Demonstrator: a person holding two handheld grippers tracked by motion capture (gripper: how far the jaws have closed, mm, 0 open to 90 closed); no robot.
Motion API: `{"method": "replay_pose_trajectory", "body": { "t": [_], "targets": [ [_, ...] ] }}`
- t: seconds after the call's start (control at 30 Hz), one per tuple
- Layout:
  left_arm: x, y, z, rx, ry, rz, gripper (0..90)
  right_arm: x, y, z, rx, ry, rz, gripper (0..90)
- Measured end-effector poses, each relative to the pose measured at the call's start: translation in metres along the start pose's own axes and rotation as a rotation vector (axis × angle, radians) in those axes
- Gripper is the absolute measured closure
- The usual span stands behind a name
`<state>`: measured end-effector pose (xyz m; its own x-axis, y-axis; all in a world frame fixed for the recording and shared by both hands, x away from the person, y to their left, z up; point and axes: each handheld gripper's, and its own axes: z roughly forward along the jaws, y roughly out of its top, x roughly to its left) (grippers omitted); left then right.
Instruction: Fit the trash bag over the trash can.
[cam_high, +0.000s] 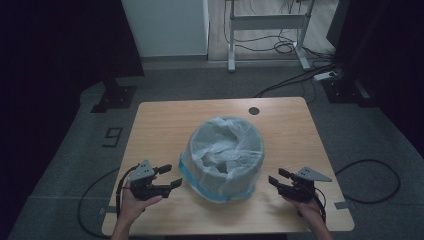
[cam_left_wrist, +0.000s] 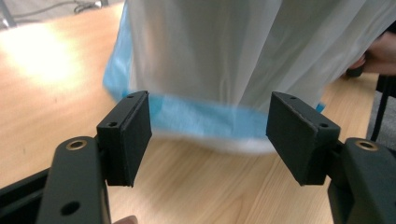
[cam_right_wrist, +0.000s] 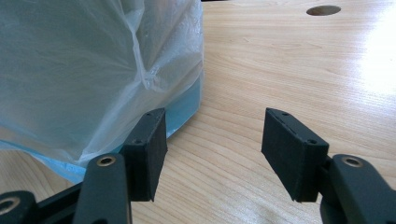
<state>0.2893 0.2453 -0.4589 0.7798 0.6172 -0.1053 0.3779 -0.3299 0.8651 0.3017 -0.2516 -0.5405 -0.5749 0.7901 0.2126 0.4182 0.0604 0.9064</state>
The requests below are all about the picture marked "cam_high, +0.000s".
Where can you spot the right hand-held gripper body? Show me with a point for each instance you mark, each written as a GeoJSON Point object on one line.
{"type": "Point", "coordinates": [298, 191]}

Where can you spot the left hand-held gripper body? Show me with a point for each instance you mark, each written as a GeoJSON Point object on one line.
{"type": "Point", "coordinates": [143, 188]}

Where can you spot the white bag with blue band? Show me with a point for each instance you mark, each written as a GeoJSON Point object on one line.
{"type": "Point", "coordinates": [223, 156]}

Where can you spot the person's right hand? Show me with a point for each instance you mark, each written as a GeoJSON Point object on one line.
{"type": "Point", "coordinates": [308, 208]}

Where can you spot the person's left hand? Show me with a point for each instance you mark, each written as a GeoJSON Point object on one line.
{"type": "Point", "coordinates": [131, 206]}

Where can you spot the grey tape piece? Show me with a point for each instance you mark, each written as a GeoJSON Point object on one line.
{"type": "Point", "coordinates": [108, 210]}
{"type": "Point", "coordinates": [345, 205]}

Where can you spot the dark round table grommet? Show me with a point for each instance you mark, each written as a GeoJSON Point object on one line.
{"type": "Point", "coordinates": [254, 110]}

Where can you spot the black stand base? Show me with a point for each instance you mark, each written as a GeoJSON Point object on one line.
{"type": "Point", "coordinates": [343, 93]}
{"type": "Point", "coordinates": [115, 98]}

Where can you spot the white power strip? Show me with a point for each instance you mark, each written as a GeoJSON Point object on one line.
{"type": "Point", "coordinates": [324, 76]}

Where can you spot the white cabinet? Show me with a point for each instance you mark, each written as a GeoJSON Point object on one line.
{"type": "Point", "coordinates": [166, 26]}

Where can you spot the dark curtain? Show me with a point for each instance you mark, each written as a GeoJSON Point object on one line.
{"type": "Point", "coordinates": [393, 66]}
{"type": "Point", "coordinates": [50, 66]}

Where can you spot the white metal desk frame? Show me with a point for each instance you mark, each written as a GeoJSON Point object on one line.
{"type": "Point", "coordinates": [266, 22]}

